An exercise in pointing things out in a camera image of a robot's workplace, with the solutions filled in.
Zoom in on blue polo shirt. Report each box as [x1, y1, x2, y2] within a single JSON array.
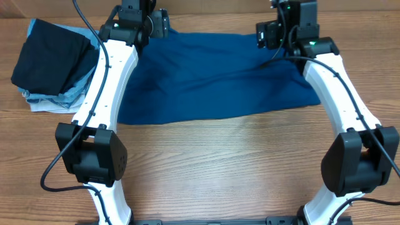
[[117, 30, 320, 125]]

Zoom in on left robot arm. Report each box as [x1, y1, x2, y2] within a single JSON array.
[[56, 1, 169, 224]]

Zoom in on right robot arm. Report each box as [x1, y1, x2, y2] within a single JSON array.
[[256, 0, 399, 225]]

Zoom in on folded black garment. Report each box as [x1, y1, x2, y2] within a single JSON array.
[[11, 19, 99, 96]]

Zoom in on folded light blue jeans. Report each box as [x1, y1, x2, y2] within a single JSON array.
[[17, 19, 99, 103]]

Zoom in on folded white garment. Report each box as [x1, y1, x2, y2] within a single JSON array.
[[26, 94, 85, 114]]

